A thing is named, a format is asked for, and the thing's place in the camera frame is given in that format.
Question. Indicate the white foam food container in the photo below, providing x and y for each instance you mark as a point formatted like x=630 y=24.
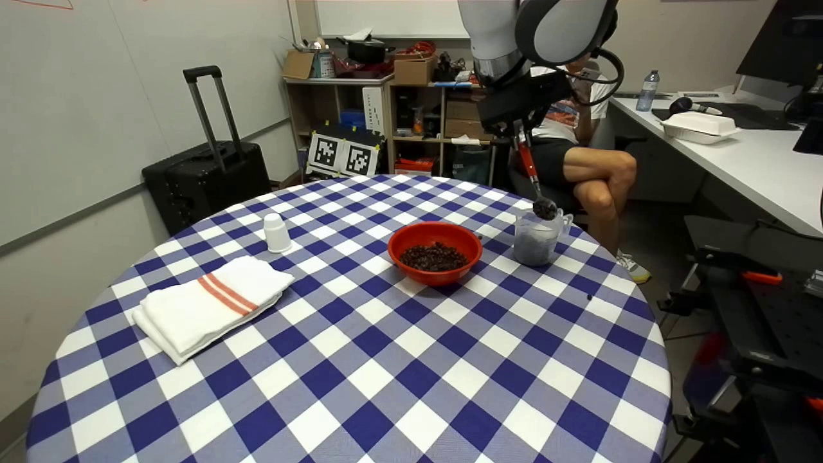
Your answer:
x=699 y=127

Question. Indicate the white desk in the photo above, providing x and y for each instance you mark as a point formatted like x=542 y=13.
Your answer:
x=754 y=171

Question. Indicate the seated person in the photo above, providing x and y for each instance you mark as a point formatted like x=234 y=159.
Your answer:
x=600 y=176

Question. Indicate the black computer monitor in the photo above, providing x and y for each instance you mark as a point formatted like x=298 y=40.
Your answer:
x=785 y=40

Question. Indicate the black robot cart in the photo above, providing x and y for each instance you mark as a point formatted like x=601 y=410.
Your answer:
x=762 y=343

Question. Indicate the black wheeled suitcase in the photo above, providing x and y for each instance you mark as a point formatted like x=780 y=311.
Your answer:
x=205 y=182

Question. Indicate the clear water bottle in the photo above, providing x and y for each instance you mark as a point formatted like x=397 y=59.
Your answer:
x=649 y=90

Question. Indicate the wooden storage shelf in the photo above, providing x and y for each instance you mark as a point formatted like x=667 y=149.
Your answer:
x=412 y=112

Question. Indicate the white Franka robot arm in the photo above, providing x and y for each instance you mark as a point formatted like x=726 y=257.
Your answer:
x=565 y=28

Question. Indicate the dark coffee beans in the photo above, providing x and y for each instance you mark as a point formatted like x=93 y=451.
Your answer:
x=433 y=256

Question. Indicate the red plastic bowl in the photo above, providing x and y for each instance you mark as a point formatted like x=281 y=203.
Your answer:
x=428 y=274

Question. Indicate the blue white checkered tablecloth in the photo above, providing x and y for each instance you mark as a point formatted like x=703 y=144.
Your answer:
x=385 y=369

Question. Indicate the small white plastic bottle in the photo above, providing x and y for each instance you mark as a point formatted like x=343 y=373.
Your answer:
x=276 y=235

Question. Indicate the large cardboard box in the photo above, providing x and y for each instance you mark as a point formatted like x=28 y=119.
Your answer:
x=415 y=67

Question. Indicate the printed marker tag board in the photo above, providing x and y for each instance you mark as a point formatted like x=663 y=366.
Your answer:
x=343 y=155

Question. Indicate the folded white towel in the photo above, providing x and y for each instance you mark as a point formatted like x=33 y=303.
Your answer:
x=205 y=310

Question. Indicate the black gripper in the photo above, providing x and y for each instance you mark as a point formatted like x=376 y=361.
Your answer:
x=523 y=97

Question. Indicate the clear plastic jug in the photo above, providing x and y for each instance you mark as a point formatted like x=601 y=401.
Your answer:
x=534 y=244

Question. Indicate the small cardboard box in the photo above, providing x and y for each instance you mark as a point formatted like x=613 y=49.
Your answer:
x=298 y=64

